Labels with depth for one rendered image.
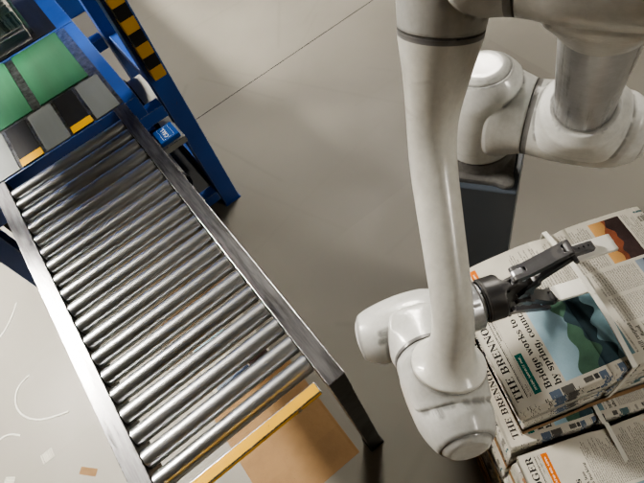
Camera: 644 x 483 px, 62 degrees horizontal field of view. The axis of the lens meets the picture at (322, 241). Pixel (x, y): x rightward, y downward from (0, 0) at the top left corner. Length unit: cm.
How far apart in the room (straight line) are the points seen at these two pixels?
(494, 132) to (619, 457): 68
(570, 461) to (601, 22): 87
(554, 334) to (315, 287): 145
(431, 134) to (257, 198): 205
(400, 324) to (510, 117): 49
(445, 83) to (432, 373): 37
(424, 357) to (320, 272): 164
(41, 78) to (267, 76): 128
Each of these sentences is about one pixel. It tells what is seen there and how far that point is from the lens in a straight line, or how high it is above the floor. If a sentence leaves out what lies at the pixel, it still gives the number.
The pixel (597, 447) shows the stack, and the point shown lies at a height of 83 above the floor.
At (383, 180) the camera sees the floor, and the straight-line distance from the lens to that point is 259.
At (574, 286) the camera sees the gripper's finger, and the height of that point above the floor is 110.
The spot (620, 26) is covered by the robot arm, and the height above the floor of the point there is 166.
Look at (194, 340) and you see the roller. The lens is 148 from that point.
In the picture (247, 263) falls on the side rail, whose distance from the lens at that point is 151.
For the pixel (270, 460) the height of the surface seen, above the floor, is 0.
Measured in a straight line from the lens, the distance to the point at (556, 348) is 104.
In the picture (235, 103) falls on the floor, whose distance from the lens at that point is 320.
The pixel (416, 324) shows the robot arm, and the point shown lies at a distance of 85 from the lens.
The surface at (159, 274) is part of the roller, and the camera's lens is 163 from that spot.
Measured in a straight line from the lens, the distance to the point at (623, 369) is 105.
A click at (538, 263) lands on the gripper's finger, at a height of 125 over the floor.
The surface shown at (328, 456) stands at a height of 0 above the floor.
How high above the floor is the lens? 203
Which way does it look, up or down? 56 degrees down
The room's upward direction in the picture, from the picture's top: 22 degrees counter-clockwise
